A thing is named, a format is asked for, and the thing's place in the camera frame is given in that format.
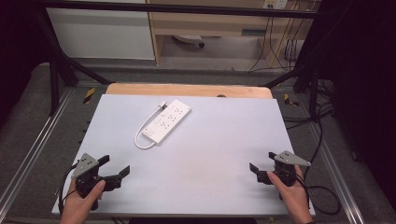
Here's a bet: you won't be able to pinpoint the white power strip cable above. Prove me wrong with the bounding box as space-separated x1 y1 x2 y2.
134 106 163 150

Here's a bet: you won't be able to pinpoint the aluminium rail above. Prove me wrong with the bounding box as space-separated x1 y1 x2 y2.
309 120 366 224
0 88 75 213

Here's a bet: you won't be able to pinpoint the yellow hanging cable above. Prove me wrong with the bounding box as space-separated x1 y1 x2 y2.
270 13 297 68

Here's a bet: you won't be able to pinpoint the white wall socket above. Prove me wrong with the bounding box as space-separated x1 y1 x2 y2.
262 0 289 10

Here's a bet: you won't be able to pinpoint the black hanging cable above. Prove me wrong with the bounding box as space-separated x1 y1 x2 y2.
247 17 276 73

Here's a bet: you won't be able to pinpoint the white cabinet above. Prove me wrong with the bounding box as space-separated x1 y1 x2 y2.
46 7 156 61

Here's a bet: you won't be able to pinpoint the person's left hand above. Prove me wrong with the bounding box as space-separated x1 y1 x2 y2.
60 180 106 224

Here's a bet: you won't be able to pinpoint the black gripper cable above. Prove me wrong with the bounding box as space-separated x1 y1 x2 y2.
57 162 79 217
295 119 342 217

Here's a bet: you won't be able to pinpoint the black floor cables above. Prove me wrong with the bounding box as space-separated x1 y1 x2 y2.
281 78 336 131

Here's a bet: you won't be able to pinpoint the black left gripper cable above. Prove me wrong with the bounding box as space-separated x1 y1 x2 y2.
57 162 79 217

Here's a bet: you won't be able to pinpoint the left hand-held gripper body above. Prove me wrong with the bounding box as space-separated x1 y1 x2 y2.
70 153 121 199

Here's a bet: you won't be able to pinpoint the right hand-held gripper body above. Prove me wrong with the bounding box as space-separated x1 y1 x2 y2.
257 150 312 188

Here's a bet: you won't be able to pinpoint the yellow black tape strip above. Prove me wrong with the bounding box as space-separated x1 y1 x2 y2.
283 92 301 107
82 87 96 105

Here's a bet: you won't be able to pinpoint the white power strip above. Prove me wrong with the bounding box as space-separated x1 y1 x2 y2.
141 99 192 146

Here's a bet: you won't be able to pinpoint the dark curtain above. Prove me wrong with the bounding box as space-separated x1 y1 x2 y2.
0 0 52 125
306 0 396 213

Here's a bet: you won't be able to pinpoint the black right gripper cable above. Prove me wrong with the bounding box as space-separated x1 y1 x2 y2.
295 119 342 217

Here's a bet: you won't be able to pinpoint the person's right hand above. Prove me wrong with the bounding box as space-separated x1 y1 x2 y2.
266 166 314 224

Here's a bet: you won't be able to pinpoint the black metal stand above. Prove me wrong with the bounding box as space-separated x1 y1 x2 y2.
31 6 117 117
263 46 322 120

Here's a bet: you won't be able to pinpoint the wooden desk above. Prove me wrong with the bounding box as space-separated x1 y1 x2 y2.
146 0 318 68

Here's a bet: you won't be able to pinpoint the wooden table board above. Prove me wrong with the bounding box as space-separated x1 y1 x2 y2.
106 82 275 100

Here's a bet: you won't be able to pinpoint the white chair base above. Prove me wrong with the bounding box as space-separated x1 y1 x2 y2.
172 34 206 49

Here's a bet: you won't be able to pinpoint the black metal crossbar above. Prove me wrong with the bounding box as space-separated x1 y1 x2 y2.
38 0 323 20

